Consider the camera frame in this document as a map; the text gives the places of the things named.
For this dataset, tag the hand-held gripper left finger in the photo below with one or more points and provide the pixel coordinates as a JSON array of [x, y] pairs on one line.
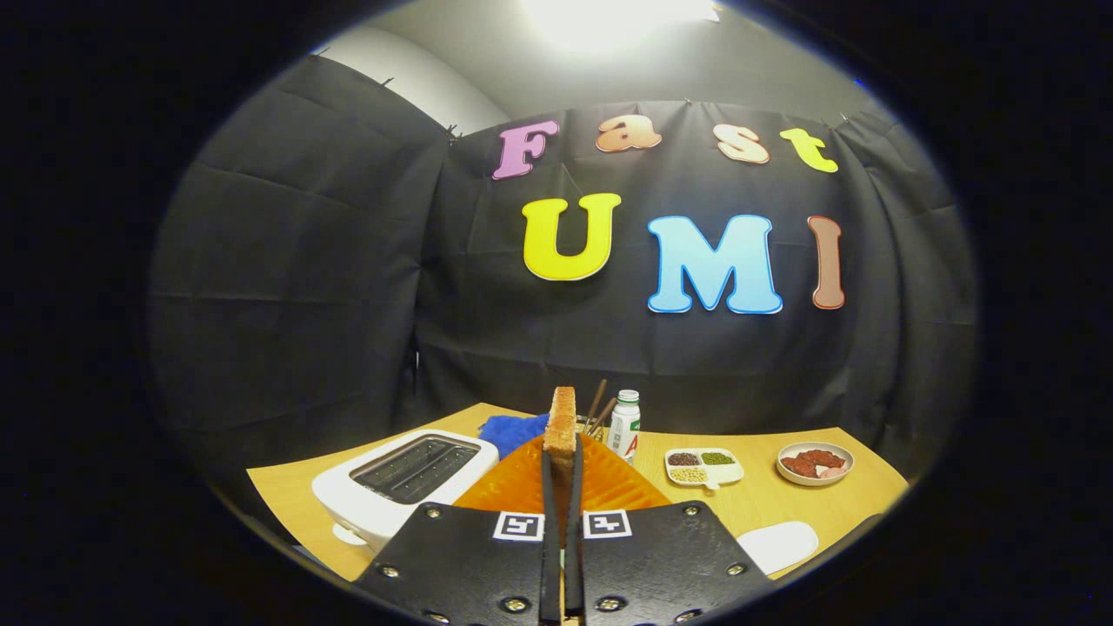
[[549, 539]]

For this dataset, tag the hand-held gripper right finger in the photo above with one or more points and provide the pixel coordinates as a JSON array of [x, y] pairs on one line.
[[574, 539]]

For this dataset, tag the toasted bread slice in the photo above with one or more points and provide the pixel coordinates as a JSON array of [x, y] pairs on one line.
[[562, 426]]

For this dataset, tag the blue cloth mitt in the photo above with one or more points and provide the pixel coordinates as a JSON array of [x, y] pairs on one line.
[[509, 430]]

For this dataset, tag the white drink bottle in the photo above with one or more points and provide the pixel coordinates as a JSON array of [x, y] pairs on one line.
[[624, 426]]

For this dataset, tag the brown chopstick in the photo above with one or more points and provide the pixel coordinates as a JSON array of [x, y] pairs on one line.
[[596, 400], [604, 415]]

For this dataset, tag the white divided bean dish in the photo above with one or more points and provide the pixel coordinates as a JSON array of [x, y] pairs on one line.
[[729, 474]]

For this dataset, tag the white square plate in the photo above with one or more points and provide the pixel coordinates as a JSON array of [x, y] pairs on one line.
[[778, 546]]

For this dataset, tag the white toaster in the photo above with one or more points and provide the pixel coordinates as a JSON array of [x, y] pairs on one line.
[[348, 504]]

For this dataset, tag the white round meat plate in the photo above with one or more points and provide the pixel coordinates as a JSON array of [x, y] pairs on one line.
[[787, 476]]

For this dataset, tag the red meat slice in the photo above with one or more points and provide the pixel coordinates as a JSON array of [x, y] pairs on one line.
[[824, 457], [800, 467]]

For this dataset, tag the pink ham slice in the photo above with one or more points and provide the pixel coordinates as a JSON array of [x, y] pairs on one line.
[[832, 473]]

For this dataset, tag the black backdrop cloth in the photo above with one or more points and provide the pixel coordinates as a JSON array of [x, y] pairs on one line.
[[304, 304]]

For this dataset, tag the ceiling light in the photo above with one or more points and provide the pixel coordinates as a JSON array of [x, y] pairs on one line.
[[609, 17]]

